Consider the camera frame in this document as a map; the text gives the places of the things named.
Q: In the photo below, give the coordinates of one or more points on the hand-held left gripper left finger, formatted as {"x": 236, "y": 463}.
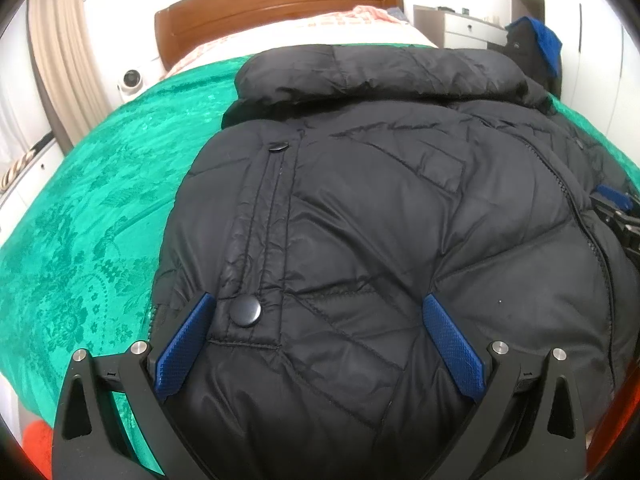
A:
{"x": 182, "y": 345}

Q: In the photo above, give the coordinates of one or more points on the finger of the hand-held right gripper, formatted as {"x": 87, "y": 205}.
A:
{"x": 615, "y": 197}
{"x": 625, "y": 227}

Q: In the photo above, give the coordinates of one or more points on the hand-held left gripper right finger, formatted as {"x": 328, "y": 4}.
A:
{"x": 452, "y": 345}

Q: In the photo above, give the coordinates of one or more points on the black puffer jacket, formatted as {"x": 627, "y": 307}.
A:
{"x": 375, "y": 210}

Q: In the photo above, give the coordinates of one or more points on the chair with dark clothes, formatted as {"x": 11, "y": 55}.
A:
{"x": 522, "y": 50}

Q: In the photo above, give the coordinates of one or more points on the white wardrobe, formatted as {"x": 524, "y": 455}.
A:
{"x": 600, "y": 70}

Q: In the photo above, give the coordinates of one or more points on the green patterned blanket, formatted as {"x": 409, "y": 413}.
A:
{"x": 100, "y": 210}

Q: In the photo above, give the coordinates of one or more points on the blue cloth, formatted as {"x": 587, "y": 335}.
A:
{"x": 545, "y": 40}

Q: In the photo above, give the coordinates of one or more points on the white low cabinet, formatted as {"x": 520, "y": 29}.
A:
{"x": 30, "y": 195}

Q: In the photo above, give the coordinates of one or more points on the white dresser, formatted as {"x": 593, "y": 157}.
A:
{"x": 470, "y": 30}

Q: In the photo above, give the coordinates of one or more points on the blue pillow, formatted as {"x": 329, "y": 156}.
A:
{"x": 397, "y": 14}

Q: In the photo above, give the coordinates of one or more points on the white sheer curtain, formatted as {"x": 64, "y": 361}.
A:
{"x": 20, "y": 95}

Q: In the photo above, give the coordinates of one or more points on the beige curtain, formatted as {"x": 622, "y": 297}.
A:
{"x": 70, "y": 50}

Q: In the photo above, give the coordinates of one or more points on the pink striped bedsheet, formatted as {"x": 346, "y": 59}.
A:
{"x": 320, "y": 27}

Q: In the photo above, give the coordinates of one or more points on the wooden headboard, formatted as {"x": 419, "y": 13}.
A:
{"x": 250, "y": 10}

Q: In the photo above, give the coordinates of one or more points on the white round camera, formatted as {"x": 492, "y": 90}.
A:
{"x": 131, "y": 82}

